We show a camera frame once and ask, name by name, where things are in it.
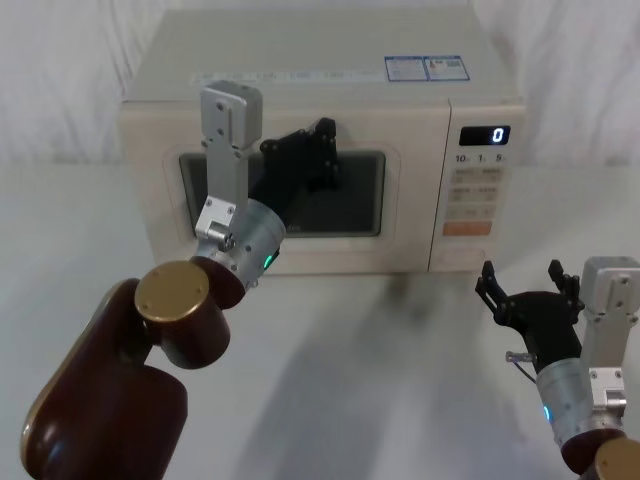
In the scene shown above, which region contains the white curtain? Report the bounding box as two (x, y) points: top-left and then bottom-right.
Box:
(0, 0), (640, 172)

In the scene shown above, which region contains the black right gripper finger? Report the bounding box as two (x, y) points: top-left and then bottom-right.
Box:
(473, 258), (508, 322)
(546, 258), (585, 309)

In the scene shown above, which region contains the thin dark cable silver plug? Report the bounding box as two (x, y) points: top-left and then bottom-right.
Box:
(504, 350), (541, 389)

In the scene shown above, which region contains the white table cloth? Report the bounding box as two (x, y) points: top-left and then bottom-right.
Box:
(0, 160), (640, 480)

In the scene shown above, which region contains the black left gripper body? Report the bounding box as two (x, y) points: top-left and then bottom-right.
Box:
(247, 141), (324, 224)

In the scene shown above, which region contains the oven control panel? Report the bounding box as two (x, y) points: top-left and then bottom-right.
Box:
(428, 98), (530, 274)

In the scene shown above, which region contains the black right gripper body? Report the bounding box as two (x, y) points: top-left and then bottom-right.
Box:
(491, 289), (586, 374)

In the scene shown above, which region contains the cream microwave oven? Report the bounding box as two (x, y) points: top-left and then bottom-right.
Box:
(117, 9), (530, 277)

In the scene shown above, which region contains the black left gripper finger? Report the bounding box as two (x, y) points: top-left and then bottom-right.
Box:
(258, 117), (338, 157)
(306, 149), (343, 195)

